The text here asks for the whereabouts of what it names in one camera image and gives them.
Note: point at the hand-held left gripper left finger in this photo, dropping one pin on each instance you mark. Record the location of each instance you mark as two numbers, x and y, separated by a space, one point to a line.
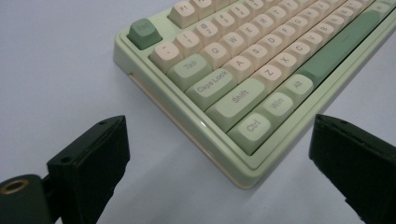
93 168

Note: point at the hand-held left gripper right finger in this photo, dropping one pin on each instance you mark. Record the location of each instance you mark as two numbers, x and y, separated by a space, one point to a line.
358 168

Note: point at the green and cream keyboard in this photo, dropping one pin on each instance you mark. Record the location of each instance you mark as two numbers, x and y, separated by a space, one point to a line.
243 77

